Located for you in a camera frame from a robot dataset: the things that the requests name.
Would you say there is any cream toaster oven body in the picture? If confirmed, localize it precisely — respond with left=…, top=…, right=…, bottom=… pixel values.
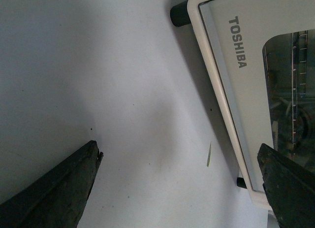
left=169, top=0, right=315, bottom=228

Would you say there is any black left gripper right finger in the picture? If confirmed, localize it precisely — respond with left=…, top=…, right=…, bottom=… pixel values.
left=257, top=143, right=315, bottom=228

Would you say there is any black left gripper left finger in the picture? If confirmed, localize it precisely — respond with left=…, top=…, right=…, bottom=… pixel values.
left=0, top=140, right=103, bottom=228

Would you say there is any oven glass door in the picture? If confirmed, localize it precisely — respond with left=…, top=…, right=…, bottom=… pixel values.
left=197, top=0, right=315, bottom=193

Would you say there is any small green leaf fragment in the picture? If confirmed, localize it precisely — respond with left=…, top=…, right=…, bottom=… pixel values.
left=207, top=142, right=212, bottom=167

